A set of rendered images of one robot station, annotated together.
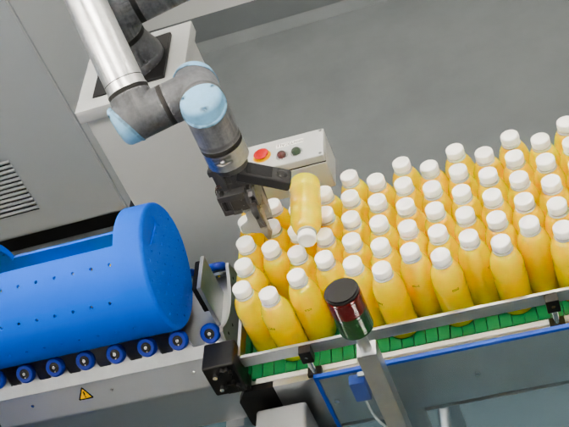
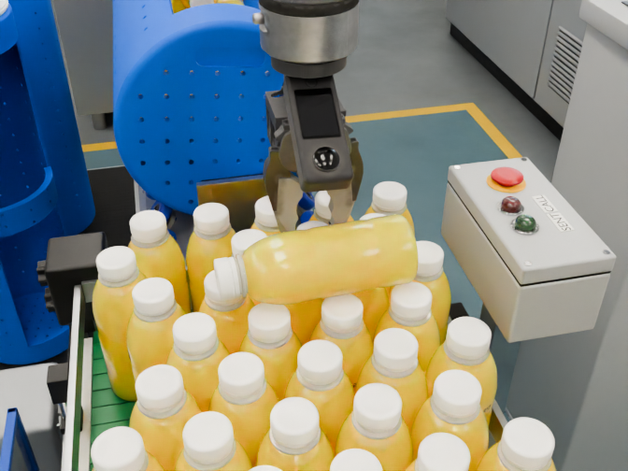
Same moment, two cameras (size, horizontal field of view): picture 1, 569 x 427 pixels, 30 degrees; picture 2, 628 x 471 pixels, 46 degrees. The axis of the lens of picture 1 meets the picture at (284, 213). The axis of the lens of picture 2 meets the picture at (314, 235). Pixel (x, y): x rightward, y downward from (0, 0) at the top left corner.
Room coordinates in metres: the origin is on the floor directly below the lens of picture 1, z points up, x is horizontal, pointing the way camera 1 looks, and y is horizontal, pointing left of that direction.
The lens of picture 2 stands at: (1.49, -0.51, 1.54)
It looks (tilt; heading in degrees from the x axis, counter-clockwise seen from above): 36 degrees down; 60
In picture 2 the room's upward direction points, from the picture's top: straight up
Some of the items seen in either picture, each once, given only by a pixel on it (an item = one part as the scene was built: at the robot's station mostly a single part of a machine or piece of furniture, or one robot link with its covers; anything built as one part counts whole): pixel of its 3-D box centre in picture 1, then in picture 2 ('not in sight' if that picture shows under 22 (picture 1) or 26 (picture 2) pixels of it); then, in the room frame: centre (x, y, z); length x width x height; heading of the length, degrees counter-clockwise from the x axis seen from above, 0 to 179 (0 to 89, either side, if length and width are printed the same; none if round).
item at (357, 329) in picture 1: (352, 318); not in sight; (1.34, -0.03, 1.18); 0.06 x 0.06 x 0.05
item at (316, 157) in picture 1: (289, 166); (518, 242); (2.01, -0.05, 1.05); 0.20 x 0.10 x 0.10; 73
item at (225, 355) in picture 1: (227, 368); (86, 282); (1.59, 0.24, 0.95); 0.10 x 0.07 x 0.10; 163
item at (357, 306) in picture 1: (345, 301); not in sight; (1.34, -0.03, 1.23); 0.06 x 0.06 x 0.04
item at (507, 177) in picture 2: (261, 154); (506, 178); (2.03, -0.01, 1.11); 0.04 x 0.04 x 0.01
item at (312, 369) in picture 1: (309, 361); (65, 398); (1.52, 0.08, 0.94); 0.03 x 0.02 x 0.08; 73
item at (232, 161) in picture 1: (225, 153); (305, 26); (1.81, 0.06, 1.30); 0.10 x 0.09 x 0.05; 163
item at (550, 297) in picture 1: (554, 310); not in sight; (1.37, -0.40, 0.94); 0.03 x 0.02 x 0.08; 73
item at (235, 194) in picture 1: (236, 182); (306, 105); (1.81, 0.07, 1.22); 0.09 x 0.08 x 0.12; 73
